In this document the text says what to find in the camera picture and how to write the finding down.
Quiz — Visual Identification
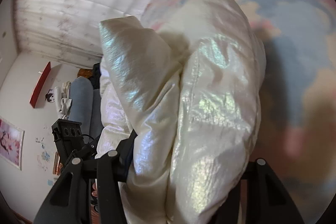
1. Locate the white plush toy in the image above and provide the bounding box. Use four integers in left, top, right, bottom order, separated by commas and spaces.
54, 81, 72, 120

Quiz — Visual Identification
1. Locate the pastel patterned bed cover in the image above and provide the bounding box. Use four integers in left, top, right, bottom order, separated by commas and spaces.
140, 0, 336, 188

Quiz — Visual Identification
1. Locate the white iridescent puffer jacket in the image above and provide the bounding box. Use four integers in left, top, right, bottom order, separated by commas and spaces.
97, 0, 266, 223

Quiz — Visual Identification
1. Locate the pink anime wall poster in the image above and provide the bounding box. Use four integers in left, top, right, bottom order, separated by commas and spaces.
0, 117, 25, 170

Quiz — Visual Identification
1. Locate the red wall shelf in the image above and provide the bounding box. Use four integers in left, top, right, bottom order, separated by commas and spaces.
30, 61, 51, 109

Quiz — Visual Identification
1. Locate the black clothes pile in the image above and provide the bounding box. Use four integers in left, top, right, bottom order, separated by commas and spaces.
88, 63, 101, 90

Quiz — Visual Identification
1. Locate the blue grey pillow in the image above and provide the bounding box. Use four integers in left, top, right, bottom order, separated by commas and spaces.
68, 77, 103, 142

